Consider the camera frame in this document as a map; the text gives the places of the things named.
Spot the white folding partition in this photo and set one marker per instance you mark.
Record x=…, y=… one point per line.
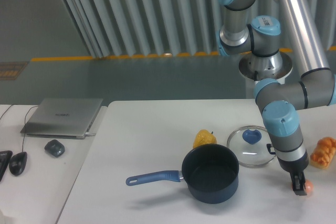
x=122, y=28

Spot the glass pot lid blue knob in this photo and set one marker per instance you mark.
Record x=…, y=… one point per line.
x=251, y=144

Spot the silver laptop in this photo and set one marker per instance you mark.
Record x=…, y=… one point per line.
x=63, y=117

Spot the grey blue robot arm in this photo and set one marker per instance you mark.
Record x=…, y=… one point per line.
x=279, y=103

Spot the yellow bell pepper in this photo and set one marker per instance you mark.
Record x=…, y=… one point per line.
x=204, y=137

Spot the dark blue saucepan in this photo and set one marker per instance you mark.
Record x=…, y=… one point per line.
x=210, y=171

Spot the orange braided bread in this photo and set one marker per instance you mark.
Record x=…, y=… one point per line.
x=323, y=153

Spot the black computer mouse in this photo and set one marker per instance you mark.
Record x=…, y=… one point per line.
x=17, y=163

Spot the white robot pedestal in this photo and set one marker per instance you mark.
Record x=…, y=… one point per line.
x=255, y=69

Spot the brown egg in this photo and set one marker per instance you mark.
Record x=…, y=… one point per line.
x=307, y=189

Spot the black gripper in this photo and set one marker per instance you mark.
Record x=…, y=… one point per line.
x=296, y=168

